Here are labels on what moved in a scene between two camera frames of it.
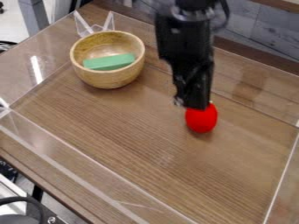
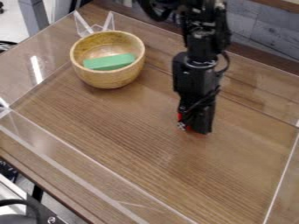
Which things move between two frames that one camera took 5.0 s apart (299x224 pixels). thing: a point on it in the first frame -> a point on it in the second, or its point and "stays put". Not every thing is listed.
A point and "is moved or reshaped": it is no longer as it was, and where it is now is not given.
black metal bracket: x=53 y=219 stays put
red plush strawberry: x=201 y=121 is moved or reshaped
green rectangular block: x=110 y=62 stays put
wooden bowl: x=102 y=45 stays put
